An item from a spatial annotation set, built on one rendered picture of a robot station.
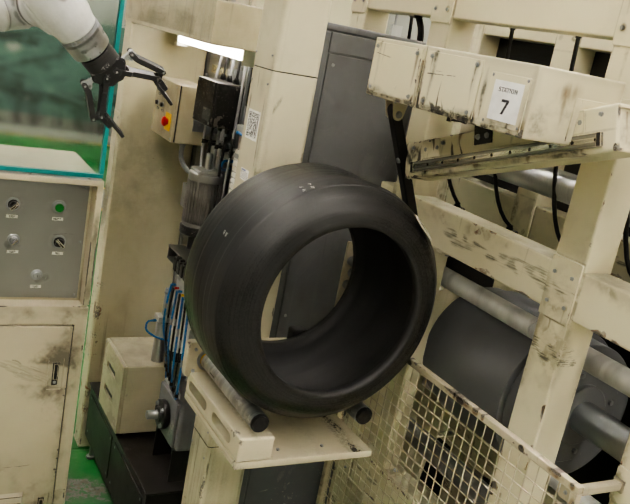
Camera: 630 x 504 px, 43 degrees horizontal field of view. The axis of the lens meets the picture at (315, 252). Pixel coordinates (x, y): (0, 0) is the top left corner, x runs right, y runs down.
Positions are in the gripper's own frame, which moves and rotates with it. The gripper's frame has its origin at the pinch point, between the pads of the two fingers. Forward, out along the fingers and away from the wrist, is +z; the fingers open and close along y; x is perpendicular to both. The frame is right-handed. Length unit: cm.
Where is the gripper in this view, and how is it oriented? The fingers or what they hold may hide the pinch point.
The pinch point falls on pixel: (143, 115)
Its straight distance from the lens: 195.1
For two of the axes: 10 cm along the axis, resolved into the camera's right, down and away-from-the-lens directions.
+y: 8.3, -5.5, 0.0
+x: -4.1, -6.1, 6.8
